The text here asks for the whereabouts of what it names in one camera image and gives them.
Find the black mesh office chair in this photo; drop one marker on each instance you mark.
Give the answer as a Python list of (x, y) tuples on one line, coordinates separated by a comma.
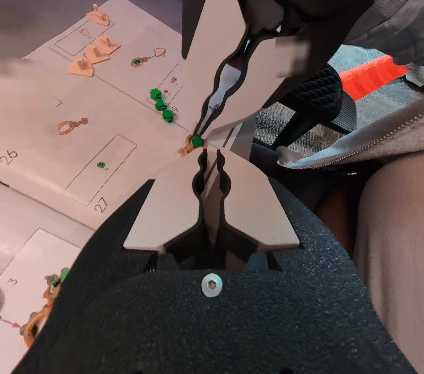
[(314, 92)]

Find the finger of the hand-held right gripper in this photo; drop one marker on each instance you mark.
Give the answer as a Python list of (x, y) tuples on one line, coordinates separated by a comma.
[(215, 26), (258, 89)]

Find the green stud toy piece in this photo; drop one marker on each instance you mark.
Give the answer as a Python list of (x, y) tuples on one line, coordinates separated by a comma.
[(197, 142), (160, 104), (168, 116), (155, 94)]

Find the peach petal toy piece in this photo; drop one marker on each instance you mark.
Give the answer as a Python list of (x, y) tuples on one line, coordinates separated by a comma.
[(99, 18), (96, 56), (108, 46), (81, 69)]

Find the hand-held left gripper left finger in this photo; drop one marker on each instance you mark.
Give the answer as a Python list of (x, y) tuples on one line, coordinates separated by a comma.
[(169, 208)]

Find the orange object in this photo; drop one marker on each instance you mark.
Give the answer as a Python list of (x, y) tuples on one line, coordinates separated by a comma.
[(371, 77)]

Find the person's right forearm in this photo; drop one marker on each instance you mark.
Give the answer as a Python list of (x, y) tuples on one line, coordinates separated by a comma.
[(394, 16)]

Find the person's bare leg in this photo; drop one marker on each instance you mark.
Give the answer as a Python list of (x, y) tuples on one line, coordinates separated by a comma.
[(338, 221)]

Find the white instruction booklet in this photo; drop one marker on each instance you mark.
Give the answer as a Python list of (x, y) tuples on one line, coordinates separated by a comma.
[(126, 135)]

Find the grey zip jacket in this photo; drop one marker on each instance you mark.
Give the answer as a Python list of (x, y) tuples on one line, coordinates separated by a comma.
[(364, 145)]

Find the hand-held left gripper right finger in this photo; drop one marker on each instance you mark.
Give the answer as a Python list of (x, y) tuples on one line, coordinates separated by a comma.
[(258, 208)]

